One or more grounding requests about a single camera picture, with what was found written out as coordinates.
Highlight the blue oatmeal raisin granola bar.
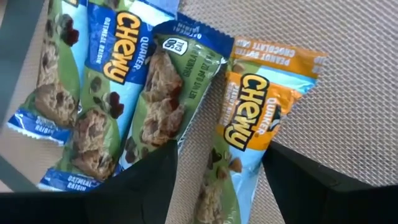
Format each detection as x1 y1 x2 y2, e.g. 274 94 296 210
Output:
114 11 236 175
36 0 177 193
6 0 91 147

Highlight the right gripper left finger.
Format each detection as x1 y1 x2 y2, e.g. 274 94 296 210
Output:
83 139 180 224

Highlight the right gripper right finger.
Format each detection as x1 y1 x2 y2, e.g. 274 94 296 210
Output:
261 141 374 224

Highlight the grey-bordered silicone baking mat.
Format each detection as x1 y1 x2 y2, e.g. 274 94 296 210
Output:
0 0 398 224

